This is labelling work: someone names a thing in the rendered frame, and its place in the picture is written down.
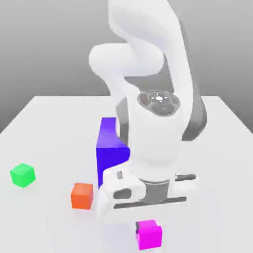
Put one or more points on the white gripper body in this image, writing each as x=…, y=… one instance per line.
x=150, y=209

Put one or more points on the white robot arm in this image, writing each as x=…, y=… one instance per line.
x=154, y=138

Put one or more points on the small magenta cube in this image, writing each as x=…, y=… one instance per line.
x=149, y=236

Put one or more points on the small orange cube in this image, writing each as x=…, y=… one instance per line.
x=82, y=196

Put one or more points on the small green cube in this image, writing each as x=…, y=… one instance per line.
x=22, y=175

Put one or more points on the large blue box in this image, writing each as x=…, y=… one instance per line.
x=110, y=158

